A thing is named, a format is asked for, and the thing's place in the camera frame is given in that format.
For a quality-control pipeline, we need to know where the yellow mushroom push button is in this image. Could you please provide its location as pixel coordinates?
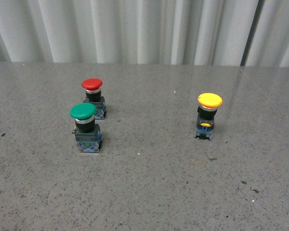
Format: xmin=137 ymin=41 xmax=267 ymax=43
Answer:
xmin=194 ymin=92 xmax=223 ymax=141

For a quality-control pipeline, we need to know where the red mushroom push button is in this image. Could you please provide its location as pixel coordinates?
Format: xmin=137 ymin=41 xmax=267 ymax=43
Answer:
xmin=81 ymin=78 xmax=106 ymax=120

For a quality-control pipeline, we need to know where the green mushroom push button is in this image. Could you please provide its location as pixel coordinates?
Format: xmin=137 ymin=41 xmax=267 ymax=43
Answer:
xmin=69 ymin=103 xmax=102 ymax=153

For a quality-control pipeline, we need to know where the white pleated curtain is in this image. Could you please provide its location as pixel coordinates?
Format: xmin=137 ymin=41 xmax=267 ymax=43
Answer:
xmin=0 ymin=0 xmax=289 ymax=67

